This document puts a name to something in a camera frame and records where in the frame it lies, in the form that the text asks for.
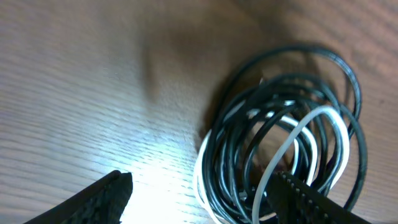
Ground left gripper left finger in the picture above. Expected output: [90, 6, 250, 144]
[25, 170, 133, 224]

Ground black cable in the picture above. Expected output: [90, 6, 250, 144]
[201, 45, 368, 224]

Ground white cable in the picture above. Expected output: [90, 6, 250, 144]
[192, 100, 351, 224]

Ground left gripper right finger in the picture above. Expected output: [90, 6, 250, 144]
[266, 172, 370, 224]

